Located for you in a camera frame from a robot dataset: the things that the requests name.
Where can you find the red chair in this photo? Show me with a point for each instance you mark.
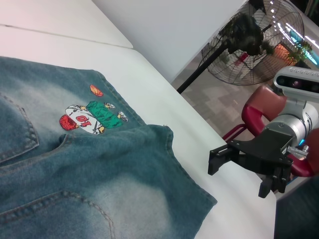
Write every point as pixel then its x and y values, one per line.
pixel 264 99

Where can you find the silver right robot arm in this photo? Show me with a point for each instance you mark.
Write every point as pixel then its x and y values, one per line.
pixel 294 124

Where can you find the black standing floor fan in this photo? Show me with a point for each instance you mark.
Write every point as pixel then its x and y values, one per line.
pixel 244 32

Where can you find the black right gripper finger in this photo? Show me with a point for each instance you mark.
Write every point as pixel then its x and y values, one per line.
pixel 276 180
pixel 220 158

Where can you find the green potted plant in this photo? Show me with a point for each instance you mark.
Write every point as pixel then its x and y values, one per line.
pixel 301 51

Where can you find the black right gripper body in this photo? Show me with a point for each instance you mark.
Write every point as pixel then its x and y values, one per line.
pixel 264 152

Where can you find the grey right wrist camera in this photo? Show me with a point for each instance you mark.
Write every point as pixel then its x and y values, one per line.
pixel 291 79

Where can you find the blue denim shorts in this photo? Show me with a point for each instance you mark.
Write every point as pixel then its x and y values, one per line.
pixel 99 161

